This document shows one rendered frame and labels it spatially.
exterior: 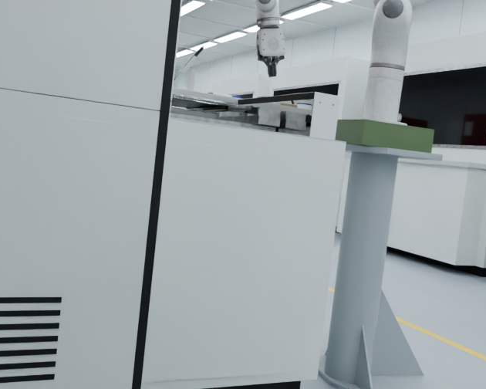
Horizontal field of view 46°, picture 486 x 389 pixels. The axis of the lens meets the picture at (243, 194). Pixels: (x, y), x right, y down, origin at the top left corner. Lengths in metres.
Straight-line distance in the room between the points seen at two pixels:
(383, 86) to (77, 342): 1.26
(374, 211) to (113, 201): 0.99
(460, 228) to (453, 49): 1.63
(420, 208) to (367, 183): 3.23
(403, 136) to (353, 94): 4.81
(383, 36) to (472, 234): 3.17
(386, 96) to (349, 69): 4.73
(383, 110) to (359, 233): 0.42
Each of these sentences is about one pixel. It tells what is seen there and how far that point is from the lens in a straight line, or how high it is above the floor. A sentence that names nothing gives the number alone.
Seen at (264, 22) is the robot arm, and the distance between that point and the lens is 2.15.
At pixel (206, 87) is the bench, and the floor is 1.92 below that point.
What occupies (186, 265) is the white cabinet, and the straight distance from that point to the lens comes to 1.58.
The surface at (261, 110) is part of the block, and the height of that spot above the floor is 0.90.
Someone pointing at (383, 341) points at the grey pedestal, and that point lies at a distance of 2.19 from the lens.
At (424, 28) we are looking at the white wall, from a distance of 7.27.
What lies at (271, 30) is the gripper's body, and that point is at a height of 1.20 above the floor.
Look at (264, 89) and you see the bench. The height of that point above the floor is 1.76.
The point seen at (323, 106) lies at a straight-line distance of 1.81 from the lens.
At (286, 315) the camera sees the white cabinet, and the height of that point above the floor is 0.29.
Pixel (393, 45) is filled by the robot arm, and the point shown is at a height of 1.16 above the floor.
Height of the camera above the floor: 0.74
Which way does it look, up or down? 4 degrees down
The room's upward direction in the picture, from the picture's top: 6 degrees clockwise
